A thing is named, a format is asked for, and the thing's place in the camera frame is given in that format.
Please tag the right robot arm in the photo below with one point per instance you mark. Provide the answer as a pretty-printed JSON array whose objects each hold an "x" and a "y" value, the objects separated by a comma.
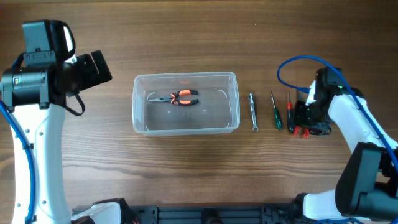
[{"x": 367, "y": 187}]

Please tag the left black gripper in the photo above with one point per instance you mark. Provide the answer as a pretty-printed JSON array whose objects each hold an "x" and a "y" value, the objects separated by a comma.
[{"x": 94, "y": 70}]

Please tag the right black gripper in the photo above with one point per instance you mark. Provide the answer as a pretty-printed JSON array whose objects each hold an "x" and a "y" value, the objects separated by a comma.
[{"x": 302, "y": 116}]

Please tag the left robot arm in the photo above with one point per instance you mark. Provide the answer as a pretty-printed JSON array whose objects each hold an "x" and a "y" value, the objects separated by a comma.
[{"x": 34, "y": 94}]

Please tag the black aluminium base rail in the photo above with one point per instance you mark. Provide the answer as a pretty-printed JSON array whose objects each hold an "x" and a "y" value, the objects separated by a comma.
[{"x": 256, "y": 214}]

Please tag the red black screwdriver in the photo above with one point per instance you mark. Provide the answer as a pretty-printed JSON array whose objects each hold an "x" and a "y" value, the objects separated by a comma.
[{"x": 290, "y": 115}]

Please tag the clear plastic container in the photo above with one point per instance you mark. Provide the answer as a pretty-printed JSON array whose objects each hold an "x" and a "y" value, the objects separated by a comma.
[{"x": 173, "y": 104}]

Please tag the small silver wrench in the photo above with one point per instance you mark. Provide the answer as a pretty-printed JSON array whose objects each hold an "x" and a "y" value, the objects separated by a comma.
[{"x": 253, "y": 113}]

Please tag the red handled snips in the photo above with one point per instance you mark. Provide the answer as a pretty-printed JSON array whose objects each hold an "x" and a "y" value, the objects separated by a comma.
[{"x": 301, "y": 130}]

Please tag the green handled screwdriver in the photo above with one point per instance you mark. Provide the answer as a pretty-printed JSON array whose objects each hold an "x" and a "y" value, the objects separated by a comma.
[{"x": 277, "y": 119}]

